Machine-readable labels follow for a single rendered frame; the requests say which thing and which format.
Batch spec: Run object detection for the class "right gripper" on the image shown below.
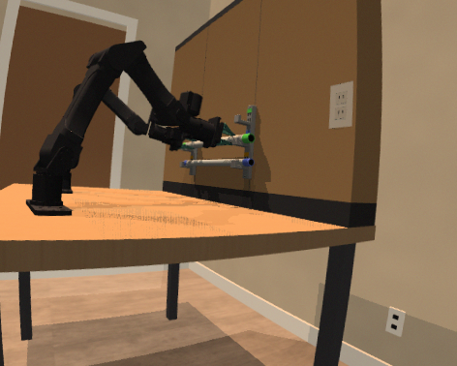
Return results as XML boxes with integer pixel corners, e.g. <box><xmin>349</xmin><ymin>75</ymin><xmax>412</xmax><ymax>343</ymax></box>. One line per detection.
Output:
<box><xmin>195</xmin><ymin>116</ymin><xmax>236</xmax><ymax>148</ymax></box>

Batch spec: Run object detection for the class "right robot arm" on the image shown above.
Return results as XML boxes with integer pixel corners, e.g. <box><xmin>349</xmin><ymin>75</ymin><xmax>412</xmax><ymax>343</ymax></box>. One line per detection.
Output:
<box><xmin>25</xmin><ymin>41</ymin><xmax>207</xmax><ymax>216</ymax></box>

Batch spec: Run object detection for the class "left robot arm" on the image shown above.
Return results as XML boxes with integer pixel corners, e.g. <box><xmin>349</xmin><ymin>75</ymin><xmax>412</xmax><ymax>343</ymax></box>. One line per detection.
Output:
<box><xmin>60</xmin><ymin>88</ymin><xmax>185</xmax><ymax>190</ymax></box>

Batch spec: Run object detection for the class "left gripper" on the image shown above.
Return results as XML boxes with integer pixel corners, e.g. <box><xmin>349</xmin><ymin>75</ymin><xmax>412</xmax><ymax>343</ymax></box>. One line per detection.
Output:
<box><xmin>162</xmin><ymin>136</ymin><xmax>196</xmax><ymax>151</ymax></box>

